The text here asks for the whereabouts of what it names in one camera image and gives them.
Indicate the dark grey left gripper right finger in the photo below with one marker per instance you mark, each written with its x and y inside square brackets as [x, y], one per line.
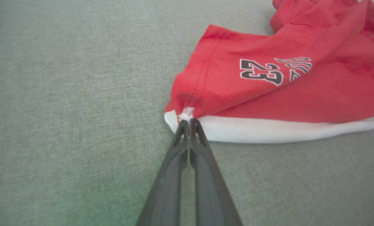
[210, 191]

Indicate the red Bulls 23 jersey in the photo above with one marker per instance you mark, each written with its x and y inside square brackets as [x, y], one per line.
[237, 100]

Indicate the grey fabric sofa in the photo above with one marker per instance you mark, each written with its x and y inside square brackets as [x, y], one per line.
[64, 110]

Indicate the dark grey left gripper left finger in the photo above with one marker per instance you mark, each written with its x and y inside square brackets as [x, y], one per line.
[168, 188]

